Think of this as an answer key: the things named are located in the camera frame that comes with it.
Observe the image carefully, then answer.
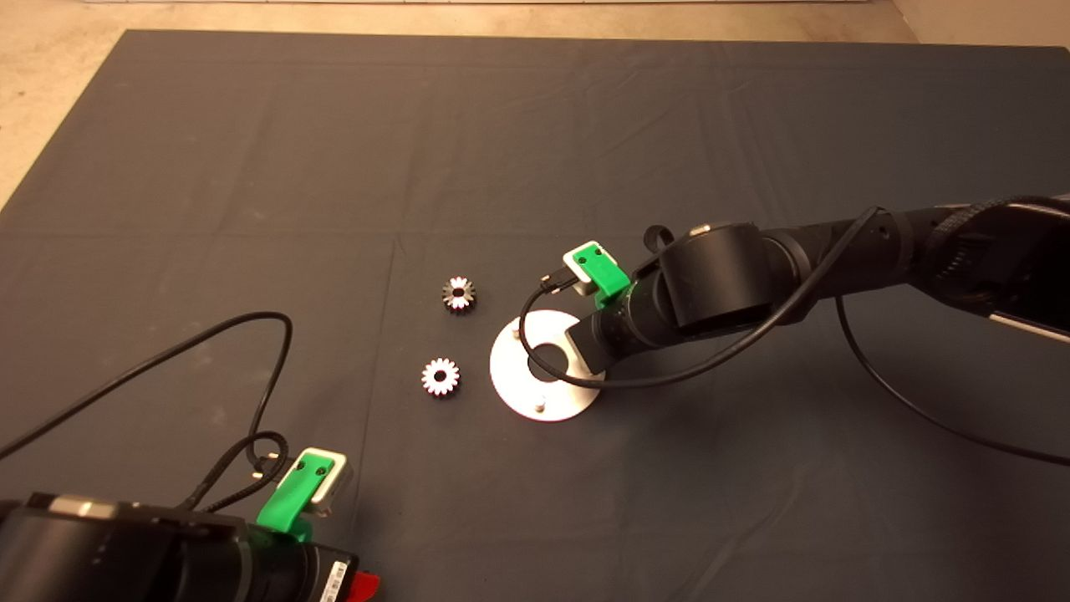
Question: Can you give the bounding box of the right gripper green camera mount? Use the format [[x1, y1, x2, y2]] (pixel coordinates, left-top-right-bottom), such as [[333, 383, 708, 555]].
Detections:
[[570, 242, 632, 306]]

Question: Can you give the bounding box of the gripper green camera mount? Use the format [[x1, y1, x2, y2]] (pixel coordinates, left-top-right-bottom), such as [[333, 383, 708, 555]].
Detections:
[[570, 242, 632, 306], [257, 454, 335, 543]]

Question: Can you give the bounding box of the round white metal carrier plate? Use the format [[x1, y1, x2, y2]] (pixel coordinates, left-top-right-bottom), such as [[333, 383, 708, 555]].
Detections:
[[490, 310, 604, 421]]

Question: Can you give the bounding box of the dark grey table cloth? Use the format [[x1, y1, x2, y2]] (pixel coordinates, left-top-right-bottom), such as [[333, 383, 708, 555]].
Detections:
[[0, 31, 1070, 602]]

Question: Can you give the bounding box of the left gripper green camera mount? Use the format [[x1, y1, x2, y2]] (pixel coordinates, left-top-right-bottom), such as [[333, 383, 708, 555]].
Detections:
[[257, 454, 335, 543]]

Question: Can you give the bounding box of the small steel planetary gear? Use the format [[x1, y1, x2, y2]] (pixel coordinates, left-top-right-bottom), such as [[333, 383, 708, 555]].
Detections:
[[421, 358, 461, 399], [441, 277, 477, 315]]

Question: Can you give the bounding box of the gripper silver camera box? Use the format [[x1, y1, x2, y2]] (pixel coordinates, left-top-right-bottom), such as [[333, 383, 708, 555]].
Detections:
[[305, 448, 350, 513], [562, 242, 599, 298]]

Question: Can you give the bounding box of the left gripper silver camera box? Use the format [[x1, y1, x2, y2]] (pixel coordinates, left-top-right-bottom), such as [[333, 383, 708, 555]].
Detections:
[[305, 448, 350, 513]]

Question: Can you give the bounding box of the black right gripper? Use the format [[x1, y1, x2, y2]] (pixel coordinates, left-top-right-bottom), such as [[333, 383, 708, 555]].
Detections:
[[567, 299, 651, 377]]

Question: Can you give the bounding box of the right gripper silver camera box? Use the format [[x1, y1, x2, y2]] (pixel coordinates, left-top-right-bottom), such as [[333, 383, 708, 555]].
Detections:
[[562, 242, 599, 298]]

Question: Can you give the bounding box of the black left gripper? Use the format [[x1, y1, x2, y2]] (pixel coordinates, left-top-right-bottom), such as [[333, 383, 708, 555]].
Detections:
[[247, 531, 380, 602]]

